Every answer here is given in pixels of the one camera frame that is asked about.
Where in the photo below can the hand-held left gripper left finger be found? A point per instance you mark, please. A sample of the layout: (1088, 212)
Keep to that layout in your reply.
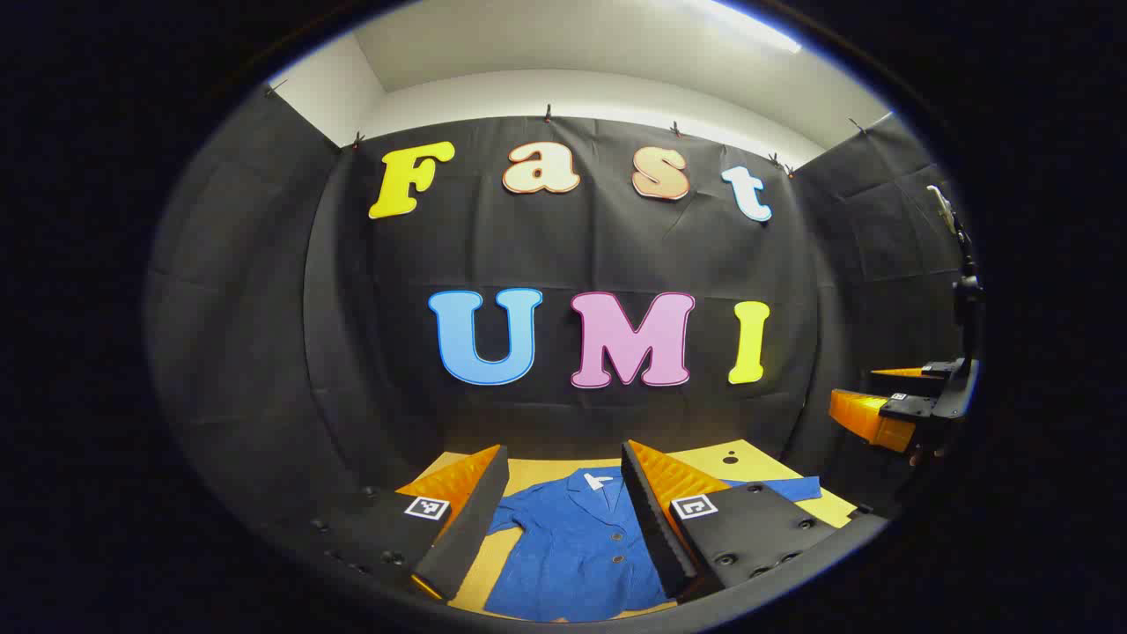
(475, 519)

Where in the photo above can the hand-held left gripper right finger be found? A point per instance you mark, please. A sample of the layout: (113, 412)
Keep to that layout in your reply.
(651, 528)

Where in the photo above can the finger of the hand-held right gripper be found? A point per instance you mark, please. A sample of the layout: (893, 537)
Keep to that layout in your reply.
(858, 416)
(907, 383)

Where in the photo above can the blue button shirt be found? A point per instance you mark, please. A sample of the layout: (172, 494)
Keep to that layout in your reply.
(572, 546)

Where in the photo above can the black table corner bracket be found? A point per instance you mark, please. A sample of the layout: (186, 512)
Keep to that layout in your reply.
(861, 510)

